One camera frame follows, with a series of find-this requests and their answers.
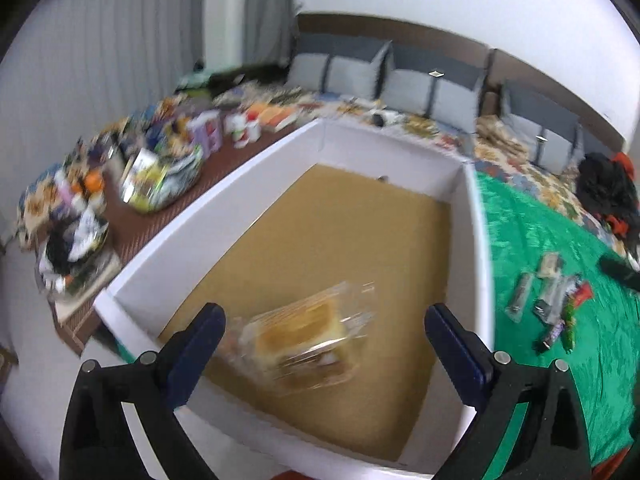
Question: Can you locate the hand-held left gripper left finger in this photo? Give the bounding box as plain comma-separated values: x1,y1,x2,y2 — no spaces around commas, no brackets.
59,302,227,480

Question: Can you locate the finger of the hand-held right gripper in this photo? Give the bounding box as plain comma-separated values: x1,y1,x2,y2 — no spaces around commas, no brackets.
599,254,640,292

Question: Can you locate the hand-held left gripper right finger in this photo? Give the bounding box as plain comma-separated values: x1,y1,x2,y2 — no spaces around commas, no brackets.
424,303,592,480

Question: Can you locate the purple candy bar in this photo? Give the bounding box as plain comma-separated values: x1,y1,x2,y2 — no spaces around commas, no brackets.
536,305,577,357

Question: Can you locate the clear plastic cake package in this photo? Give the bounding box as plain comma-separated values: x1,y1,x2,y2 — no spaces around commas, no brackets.
227,281,377,395

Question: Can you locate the white cardboard box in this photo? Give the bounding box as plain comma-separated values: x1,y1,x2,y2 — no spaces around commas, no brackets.
92,117,497,479

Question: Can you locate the bowl of mixed snacks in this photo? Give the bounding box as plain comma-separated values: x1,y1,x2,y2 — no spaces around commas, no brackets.
119,146,205,212
36,207,112,293

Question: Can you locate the beige snack packet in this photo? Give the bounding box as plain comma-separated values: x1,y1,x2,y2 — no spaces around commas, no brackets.
539,252,564,279

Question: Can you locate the clear black snack packet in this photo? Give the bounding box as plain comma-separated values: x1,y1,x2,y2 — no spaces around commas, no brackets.
531,275,576,325

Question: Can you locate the black and red bag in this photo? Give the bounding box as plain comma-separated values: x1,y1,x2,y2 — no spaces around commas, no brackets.
576,151,640,243

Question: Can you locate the silver snack packet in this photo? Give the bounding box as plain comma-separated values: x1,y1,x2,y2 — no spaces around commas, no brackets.
505,272,534,324

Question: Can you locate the green cloth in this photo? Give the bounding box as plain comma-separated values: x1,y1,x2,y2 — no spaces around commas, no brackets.
472,170,640,480

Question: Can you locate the pile of assorted goods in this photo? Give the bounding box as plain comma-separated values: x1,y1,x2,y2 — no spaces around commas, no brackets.
15,85,628,263

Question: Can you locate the grey pillow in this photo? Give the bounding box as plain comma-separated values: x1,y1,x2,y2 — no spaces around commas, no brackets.
326,42,392,102
501,80,585,173
286,52,331,95
431,75,490,135
386,69,437,113

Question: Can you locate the brown woven mat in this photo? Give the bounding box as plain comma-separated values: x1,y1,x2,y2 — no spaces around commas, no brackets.
52,122,301,358

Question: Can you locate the purple carton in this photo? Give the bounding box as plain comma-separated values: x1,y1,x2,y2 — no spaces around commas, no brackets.
189,109,224,155

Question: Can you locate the orange book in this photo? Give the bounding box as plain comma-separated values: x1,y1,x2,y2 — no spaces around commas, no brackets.
254,102,302,134

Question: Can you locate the dark cloth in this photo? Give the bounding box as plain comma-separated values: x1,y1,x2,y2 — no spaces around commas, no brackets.
209,61,282,97

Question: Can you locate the grey curtain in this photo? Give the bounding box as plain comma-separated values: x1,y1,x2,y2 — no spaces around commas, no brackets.
240,0,297,70

